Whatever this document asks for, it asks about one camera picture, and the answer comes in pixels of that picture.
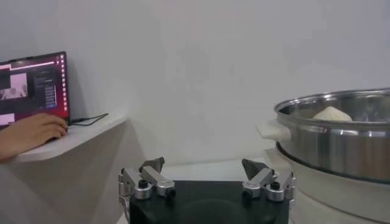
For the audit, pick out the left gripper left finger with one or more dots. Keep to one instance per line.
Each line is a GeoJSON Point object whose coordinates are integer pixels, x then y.
{"type": "Point", "coordinates": [152, 177]}

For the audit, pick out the white rounded side table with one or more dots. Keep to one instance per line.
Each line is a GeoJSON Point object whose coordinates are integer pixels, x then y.
{"type": "Point", "coordinates": [76, 158]}

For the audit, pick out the white steamed baozi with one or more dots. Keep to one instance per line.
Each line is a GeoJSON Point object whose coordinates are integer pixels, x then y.
{"type": "Point", "coordinates": [332, 115]}

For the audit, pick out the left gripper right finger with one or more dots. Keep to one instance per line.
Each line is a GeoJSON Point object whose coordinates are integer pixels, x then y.
{"type": "Point", "coordinates": [261, 179]}

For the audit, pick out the laptop with red screen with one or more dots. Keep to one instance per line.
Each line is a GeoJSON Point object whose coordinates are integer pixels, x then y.
{"type": "Point", "coordinates": [33, 88]}

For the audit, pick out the cream electric cooker base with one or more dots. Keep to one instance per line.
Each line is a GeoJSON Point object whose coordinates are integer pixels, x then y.
{"type": "Point", "coordinates": [335, 194]}

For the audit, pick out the stainless steel steamer basket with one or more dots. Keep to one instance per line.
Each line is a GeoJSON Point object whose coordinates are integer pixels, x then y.
{"type": "Point", "coordinates": [335, 149]}

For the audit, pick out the person's bare hand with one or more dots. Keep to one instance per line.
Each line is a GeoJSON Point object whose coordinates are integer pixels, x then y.
{"type": "Point", "coordinates": [30, 134]}

